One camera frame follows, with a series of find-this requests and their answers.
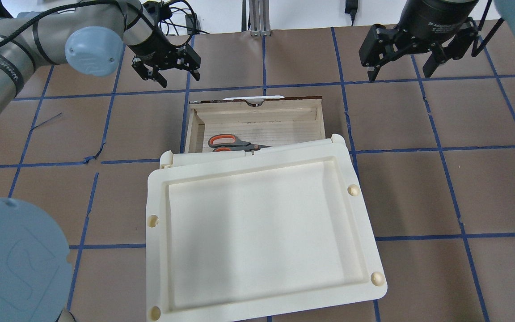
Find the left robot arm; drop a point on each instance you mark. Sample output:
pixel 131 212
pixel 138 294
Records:
pixel 81 147

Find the aluminium frame post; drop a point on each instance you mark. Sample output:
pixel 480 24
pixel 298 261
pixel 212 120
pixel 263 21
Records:
pixel 256 17

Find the wooden drawer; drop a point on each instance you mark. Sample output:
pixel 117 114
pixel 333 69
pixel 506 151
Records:
pixel 268 120

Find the orange grey scissors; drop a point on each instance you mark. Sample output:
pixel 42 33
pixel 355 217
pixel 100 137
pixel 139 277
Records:
pixel 230 142

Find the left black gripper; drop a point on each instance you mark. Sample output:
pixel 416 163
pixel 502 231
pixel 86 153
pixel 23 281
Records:
pixel 152 45

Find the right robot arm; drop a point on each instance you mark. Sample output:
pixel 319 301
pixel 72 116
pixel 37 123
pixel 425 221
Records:
pixel 445 28

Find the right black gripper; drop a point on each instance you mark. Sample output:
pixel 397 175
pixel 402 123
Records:
pixel 436 18

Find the black power adapter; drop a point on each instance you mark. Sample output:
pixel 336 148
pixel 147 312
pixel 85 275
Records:
pixel 351 9

